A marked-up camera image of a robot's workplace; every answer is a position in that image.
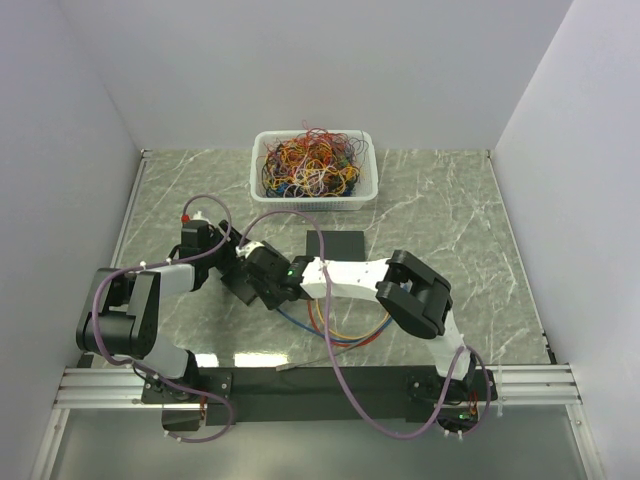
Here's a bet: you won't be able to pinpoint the black network switch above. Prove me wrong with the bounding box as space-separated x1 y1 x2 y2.
221 265 264 305
306 230 366 262

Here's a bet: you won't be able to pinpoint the grey ethernet cable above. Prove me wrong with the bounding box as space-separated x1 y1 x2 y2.
275 339 371 372

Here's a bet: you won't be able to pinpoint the blue ethernet cable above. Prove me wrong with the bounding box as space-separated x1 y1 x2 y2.
274 307 396 347

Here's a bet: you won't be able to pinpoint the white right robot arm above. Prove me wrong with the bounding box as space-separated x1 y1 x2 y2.
236 241 477 399

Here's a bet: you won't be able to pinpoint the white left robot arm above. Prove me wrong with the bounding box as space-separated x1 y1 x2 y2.
75 219 241 402

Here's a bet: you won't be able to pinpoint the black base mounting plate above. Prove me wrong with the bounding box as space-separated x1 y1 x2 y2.
139 364 501 427

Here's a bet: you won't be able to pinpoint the white plastic basket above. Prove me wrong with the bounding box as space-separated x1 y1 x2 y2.
249 128 378 211

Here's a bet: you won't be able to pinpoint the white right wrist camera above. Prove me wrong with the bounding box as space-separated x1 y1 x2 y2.
236 241 263 258

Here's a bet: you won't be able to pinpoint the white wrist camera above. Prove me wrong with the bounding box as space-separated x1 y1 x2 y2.
236 241 263 258
181 210 211 229

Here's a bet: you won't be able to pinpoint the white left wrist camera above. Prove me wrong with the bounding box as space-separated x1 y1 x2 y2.
181 210 211 229

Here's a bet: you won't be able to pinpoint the orange ethernet cable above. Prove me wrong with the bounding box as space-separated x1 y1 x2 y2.
315 299 394 341

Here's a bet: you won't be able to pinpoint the red ethernet cable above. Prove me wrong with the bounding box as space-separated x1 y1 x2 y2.
307 298 396 350

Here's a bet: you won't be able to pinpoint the tangled colourful wires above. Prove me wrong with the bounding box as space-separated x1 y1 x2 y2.
257 118 371 200

